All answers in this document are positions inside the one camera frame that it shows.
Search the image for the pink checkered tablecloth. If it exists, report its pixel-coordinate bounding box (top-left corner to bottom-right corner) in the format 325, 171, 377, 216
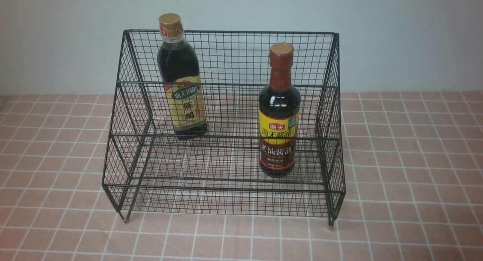
1, 91, 482, 261

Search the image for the black wire mesh rack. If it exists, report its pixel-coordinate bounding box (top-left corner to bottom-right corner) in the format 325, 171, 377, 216
102, 29, 346, 226

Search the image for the soy sauce bottle red neck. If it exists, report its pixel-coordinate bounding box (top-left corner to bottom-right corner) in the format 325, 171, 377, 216
258, 43, 301, 178

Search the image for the vinegar bottle with gold cap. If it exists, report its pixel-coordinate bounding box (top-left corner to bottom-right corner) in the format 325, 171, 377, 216
157, 12, 208, 140

